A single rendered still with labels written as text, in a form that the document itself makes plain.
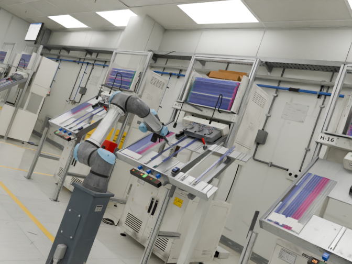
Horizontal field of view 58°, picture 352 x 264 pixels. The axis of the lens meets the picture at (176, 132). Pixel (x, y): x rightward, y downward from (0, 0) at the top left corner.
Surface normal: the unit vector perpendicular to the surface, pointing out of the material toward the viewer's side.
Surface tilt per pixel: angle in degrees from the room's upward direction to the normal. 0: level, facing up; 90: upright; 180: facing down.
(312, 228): 44
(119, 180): 90
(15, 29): 90
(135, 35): 90
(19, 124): 90
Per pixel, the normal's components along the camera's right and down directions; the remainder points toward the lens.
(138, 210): -0.66, -0.29
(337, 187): -0.20, -0.86
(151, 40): 0.69, 0.22
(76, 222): -0.42, -0.20
